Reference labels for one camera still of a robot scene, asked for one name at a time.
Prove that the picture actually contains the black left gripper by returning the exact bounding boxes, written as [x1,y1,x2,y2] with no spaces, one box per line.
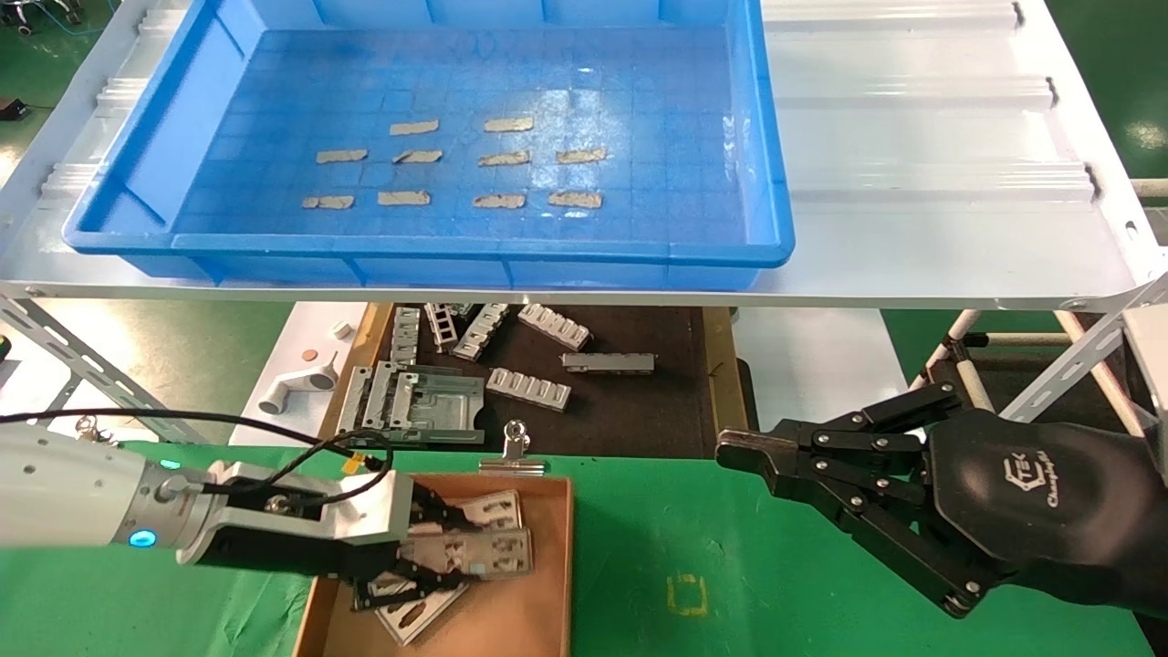
[196,484,476,615]

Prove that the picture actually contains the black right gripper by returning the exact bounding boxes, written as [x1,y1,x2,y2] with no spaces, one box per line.
[716,382,1168,621]

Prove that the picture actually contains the silver slotted metal plate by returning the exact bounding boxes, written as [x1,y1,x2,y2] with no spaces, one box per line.
[397,527,534,581]
[374,579,471,647]
[445,490,523,532]

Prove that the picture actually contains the brown cardboard box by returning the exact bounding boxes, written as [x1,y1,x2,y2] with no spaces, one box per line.
[292,472,574,657]

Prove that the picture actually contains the blue plastic tray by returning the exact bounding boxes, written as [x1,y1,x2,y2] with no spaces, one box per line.
[62,0,796,291]

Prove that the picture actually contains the silver binder clip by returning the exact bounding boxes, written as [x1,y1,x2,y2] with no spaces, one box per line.
[479,420,548,475]

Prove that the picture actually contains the grey ribbed metal part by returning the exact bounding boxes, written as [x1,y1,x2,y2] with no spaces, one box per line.
[517,304,592,351]
[486,368,573,412]

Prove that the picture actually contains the white pipe fitting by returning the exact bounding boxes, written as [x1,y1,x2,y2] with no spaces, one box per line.
[258,354,339,416]

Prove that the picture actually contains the grey slotted metal part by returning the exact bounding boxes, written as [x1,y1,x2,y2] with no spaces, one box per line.
[454,304,510,362]
[424,304,460,353]
[391,308,422,366]

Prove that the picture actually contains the green table cloth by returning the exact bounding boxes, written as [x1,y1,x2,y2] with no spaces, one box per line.
[0,441,1160,657]

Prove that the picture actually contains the grey perforated shelf brace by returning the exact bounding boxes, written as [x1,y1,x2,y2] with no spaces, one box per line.
[999,274,1168,425]
[0,297,209,448]

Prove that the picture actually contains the long grey metal bar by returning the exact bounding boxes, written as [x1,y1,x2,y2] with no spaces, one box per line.
[561,352,657,375]

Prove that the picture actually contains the white metal shelf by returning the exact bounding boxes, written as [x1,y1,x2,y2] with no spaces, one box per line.
[0,0,1168,311]

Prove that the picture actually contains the wheeled chair base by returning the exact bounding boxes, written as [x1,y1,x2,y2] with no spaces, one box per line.
[0,0,88,37]

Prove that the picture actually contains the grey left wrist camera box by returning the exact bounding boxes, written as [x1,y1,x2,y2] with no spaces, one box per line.
[176,461,417,565]

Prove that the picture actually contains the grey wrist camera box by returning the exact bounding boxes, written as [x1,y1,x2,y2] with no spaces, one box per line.
[1121,304,1168,480]
[176,461,417,565]

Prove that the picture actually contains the large grey metal bracket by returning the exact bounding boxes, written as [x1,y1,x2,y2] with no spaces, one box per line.
[338,362,487,449]

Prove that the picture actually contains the black mat with wooden frame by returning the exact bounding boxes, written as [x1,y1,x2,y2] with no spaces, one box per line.
[351,304,755,460]

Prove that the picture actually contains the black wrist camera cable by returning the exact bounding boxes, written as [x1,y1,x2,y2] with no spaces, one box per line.
[0,410,395,501]

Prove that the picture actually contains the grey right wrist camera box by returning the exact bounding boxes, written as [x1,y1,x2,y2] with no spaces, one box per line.
[1121,304,1168,480]

